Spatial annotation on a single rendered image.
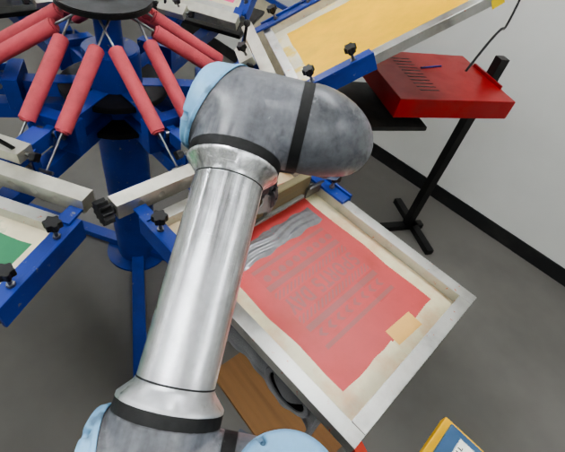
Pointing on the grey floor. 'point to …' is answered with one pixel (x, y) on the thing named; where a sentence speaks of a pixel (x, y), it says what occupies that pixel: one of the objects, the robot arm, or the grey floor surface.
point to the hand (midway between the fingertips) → (261, 207)
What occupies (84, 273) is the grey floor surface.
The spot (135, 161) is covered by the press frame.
